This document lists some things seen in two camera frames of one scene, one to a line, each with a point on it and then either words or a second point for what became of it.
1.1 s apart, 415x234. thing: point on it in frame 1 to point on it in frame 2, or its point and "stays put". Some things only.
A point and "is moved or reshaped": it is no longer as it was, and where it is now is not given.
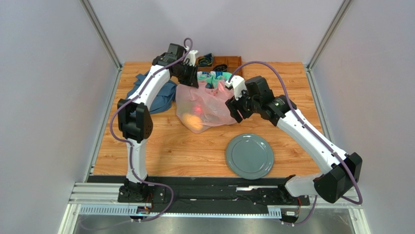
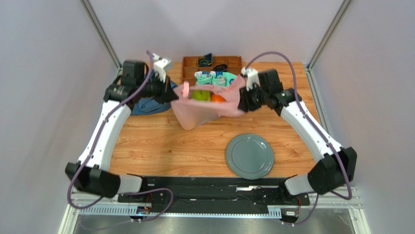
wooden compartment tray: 231,62 stays put
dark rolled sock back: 207,60 stays put
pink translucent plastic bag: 198,109 is moved or reshaped
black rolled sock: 220,68 stays put
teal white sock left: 206,76 stays put
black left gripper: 192,80 to 165,93
